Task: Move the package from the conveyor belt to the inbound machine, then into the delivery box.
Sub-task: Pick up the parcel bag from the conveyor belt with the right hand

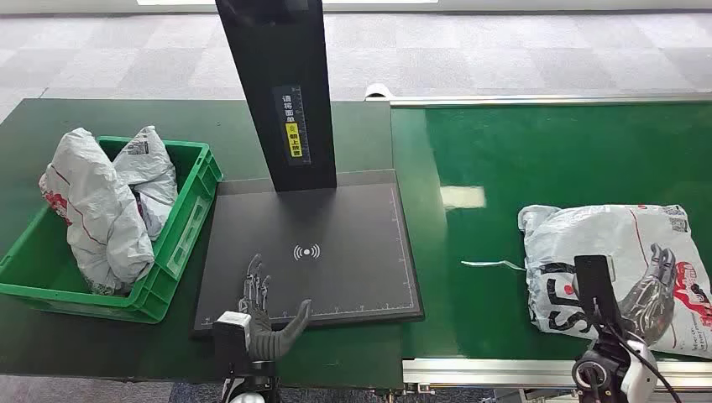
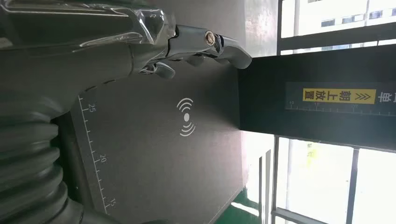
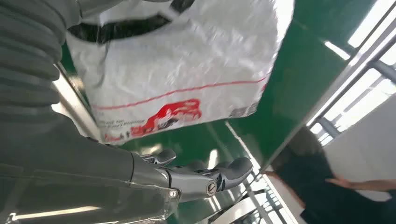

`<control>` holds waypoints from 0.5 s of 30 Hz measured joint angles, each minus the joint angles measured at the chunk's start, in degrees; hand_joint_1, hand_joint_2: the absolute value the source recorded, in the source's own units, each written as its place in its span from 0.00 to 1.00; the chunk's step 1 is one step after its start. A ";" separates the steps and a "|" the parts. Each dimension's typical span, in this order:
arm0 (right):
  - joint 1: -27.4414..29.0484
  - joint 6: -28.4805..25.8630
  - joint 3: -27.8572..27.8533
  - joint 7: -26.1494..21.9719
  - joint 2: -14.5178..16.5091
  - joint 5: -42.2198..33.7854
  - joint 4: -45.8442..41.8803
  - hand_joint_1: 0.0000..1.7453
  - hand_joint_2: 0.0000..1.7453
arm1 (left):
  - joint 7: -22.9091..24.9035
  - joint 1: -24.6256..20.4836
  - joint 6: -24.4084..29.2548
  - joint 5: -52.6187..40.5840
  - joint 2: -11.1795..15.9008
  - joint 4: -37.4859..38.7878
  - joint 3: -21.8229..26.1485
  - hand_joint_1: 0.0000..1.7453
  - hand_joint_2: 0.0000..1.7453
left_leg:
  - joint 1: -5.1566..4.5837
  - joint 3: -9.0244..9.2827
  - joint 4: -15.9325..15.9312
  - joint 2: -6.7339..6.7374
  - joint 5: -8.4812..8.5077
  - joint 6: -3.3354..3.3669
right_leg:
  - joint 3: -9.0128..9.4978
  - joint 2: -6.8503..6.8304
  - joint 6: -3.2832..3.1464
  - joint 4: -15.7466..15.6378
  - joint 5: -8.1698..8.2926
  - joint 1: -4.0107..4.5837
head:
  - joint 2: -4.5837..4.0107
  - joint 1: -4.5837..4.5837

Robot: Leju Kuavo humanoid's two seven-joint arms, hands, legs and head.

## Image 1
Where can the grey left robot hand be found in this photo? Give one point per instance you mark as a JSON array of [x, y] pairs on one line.
[[267, 339]]

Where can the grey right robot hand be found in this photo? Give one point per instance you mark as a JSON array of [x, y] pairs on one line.
[[648, 300]]

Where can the white printed courier parcel bag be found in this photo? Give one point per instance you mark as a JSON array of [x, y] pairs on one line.
[[589, 239]]

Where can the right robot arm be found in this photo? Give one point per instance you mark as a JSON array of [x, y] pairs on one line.
[[606, 372]]

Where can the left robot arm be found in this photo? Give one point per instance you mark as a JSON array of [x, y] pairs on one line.
[[250, 384]]

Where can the green conveyor belt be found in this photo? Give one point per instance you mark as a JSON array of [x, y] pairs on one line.
[[500, 150]]

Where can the white conveyor roller end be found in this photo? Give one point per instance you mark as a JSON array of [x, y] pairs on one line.
[[378, 90]]

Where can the black scanner machine column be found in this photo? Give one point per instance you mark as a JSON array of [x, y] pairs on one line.
[[278, 50]]

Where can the green plastic crate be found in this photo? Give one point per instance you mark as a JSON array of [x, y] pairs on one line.
[[189, 222]]

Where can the black scanner base platform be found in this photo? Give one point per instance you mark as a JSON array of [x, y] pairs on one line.
[[345, 222]]

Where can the small white parcel bag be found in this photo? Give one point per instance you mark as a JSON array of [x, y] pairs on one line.
[[147, 161]]

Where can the large crumpled white parcel bag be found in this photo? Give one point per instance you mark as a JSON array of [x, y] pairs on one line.
[[94, 211]]

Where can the black yellow instruction label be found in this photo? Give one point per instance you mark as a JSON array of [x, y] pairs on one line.
[[292, 125]]

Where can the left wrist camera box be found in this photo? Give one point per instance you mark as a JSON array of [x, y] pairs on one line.
[[231, 333]]

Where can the wide aluminium conveyor rail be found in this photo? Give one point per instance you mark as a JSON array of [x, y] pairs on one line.
[[489, 371]]

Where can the thin aluminium conveyor rail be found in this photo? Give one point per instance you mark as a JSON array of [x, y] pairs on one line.
[[528, 100]]

